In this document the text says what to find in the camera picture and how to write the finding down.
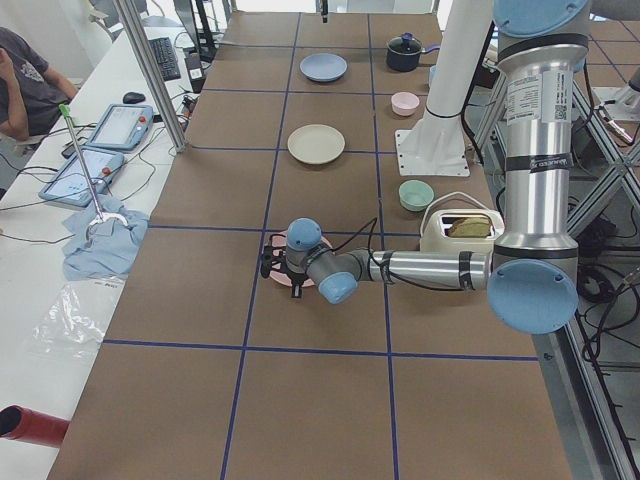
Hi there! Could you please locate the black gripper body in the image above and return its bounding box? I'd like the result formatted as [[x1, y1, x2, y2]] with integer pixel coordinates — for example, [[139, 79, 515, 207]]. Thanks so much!
[[286, 271, 307, 287]]

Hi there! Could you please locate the pink plate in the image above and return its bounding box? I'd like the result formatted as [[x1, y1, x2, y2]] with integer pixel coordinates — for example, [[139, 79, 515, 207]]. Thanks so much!
[[270, 230, 307, 287]]

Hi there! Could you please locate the blue plate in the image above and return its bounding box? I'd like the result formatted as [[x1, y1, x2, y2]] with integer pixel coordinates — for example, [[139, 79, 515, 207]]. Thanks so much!
[[299, 53, 348, 83]]

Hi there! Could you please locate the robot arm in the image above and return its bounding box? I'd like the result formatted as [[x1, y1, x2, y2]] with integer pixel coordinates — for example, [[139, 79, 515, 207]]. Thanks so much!
[[274, 1, 590, 334]]

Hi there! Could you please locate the dark blue pot with lid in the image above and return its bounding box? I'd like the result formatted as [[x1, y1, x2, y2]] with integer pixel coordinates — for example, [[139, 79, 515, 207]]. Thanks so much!
[[386, 32, 440, 72]]

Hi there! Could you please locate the pink bowl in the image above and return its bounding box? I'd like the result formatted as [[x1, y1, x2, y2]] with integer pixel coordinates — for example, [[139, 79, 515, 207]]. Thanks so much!
[[391, 91, 420, 117]]

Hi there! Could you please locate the light blue cup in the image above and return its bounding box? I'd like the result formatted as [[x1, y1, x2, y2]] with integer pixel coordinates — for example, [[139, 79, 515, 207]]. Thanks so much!
[[428, 65, 437, 89]]

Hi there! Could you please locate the cream plate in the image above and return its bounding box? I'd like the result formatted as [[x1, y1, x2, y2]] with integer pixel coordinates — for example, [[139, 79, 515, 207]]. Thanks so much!
[[287, 124, 345, 165]]

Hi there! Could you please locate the green bowl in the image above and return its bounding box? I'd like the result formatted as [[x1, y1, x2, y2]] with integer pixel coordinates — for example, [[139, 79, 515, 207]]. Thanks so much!
[[398, 179, 435, 212]]

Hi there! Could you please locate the cream toaster with bread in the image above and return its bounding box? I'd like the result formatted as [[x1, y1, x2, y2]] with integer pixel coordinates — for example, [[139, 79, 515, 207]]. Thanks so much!
[[419, 191, 505, 253]]

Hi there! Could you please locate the black keyboard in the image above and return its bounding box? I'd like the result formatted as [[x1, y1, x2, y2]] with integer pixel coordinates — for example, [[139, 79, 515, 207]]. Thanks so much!
[[149, 37, 181, 81]]

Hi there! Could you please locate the blue cloth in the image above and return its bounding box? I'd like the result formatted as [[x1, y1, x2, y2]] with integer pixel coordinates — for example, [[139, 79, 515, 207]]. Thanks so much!
[[62, 194, 149, 280]]

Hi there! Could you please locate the black computer mouse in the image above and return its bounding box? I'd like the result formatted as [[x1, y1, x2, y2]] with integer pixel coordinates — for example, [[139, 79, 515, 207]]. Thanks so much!
[[122, 91, 146, 104]]

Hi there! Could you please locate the upper teach pendant tablet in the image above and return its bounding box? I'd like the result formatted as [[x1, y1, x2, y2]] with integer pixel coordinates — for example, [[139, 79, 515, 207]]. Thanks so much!
[[87, 104, 153, 152]]

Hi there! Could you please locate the teach pendant tablet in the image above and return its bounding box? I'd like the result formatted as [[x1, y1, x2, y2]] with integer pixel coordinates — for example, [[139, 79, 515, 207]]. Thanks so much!
[[87, 104, 153, 152], [38, 147, 125, 207]]

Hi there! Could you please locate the clear plastic bag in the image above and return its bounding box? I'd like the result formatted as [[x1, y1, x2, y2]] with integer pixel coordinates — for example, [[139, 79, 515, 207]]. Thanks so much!
[[27, 279, 124, 362]]

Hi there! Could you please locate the lower teach pendant tablet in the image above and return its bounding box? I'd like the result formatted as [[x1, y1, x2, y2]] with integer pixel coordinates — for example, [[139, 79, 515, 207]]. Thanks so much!
[[38, 147, 125, 207]]

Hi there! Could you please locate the grabber stick tool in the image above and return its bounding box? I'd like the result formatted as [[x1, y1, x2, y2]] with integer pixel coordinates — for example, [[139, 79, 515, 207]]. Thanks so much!
[[59, 104, 129, 241]]

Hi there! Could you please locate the seated person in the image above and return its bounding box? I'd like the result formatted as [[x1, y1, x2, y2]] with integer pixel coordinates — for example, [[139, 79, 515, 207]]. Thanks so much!
[[1, 27, 79, 141]]

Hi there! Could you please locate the red cylinder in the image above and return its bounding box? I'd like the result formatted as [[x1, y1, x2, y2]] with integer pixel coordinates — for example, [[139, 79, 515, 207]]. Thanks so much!
[[1, 405, 69, 448]]

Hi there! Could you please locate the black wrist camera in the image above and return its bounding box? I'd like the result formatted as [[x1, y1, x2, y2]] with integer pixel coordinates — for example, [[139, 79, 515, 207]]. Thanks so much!
[[260, 234, 285, 278]]

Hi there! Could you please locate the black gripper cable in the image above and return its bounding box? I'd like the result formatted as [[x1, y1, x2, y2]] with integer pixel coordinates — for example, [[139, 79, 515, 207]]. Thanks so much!
[[329, 216, 466, 292]]

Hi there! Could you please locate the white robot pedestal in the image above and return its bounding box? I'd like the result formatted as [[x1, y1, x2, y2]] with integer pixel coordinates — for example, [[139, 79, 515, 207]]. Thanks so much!
[[396, 0, 493, 177]]

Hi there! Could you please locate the aluminium frame post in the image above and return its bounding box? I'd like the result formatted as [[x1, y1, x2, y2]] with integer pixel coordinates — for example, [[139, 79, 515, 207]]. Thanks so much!
[[114, 0, 186, 153]]

